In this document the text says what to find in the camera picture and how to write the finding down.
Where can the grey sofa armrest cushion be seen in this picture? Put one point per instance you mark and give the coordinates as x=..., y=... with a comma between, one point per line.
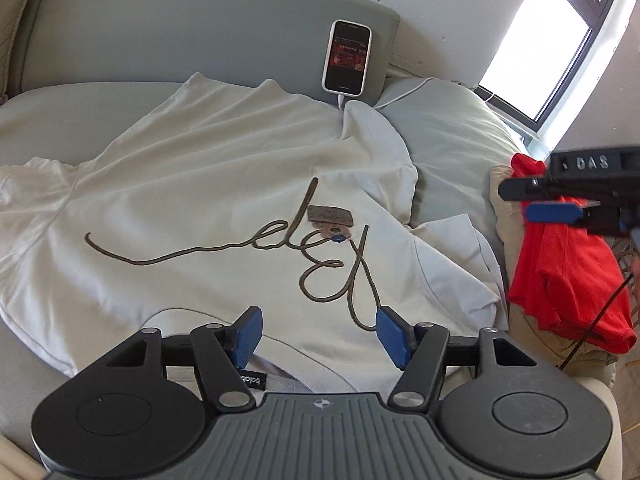
x=450, y=135

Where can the brown hang tag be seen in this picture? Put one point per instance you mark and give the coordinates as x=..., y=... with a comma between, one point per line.
x=330, y=215

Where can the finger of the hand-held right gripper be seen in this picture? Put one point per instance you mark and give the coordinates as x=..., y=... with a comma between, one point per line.
x=520, y=188
x=552, y=212

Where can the dark-framed window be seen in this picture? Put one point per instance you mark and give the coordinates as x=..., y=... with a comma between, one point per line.
x=545, y=45

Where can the grey sofa backrest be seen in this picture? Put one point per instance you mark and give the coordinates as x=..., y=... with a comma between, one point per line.
x=175, y=35

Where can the red garment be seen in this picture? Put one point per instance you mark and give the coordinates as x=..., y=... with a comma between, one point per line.
x=560, y=270

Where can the white script-print t-shirt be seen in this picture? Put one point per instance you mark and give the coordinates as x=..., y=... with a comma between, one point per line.
x=200, y=185

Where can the beige cushion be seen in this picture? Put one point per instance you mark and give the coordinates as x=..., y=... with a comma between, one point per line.
x=17, y=20

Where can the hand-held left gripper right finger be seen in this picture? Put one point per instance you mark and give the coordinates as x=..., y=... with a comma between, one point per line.
x=392, y=337

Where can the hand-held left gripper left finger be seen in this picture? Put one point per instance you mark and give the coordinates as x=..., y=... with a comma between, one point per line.
x=248, y=332

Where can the beige garment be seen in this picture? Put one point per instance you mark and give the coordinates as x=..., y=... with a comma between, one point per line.
x=530, y=340

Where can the white-cased smartphone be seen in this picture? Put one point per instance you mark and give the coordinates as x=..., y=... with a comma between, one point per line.
x=347, y=57

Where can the grey sofa seat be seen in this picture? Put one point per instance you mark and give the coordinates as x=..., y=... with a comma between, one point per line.
x=50, y=115

